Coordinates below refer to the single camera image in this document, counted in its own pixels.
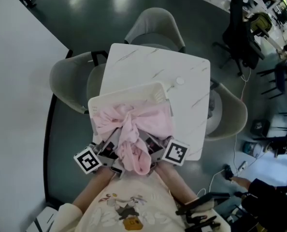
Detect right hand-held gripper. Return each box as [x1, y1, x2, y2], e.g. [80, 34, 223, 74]
[140, 131, 190, 169]

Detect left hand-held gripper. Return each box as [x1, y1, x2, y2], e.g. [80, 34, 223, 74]
[73, 129, 125, 179]

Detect pink clothes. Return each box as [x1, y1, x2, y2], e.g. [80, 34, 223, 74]
[93, 102, 174, 176]

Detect white plastic basket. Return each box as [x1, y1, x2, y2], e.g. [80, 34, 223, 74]
[87, 81, 175, 142]

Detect person's left forearm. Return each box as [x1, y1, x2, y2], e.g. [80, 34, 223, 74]
[72, 167, 115, 211]

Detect person's right forearm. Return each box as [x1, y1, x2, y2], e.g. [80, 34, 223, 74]
[155, 164, 200, 205]

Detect person's cream printed shirt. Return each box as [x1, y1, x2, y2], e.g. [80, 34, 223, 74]
[57, 172, 191, 232]

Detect grey shell chair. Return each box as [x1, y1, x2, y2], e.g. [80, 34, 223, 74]
[49, 51, 108, 115]
[123, 7, 186, 54]
[204, 80, 248, 142]

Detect teal bag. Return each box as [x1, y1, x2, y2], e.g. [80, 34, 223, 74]
[242, 141, 256, 154]

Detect black bag with white logo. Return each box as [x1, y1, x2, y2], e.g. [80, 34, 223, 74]
[251, 118, 272, 138]

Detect black office chair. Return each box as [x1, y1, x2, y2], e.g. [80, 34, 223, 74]
[213, 0, 266, 76]

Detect blue chair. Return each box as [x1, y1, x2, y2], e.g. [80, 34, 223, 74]
[256, 61, 287, 99]

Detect green backpack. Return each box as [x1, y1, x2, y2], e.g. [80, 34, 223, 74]
[249, 12, 273, 37]

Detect white power cable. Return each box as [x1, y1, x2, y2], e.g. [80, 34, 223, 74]
[196, 68, 252, 198]

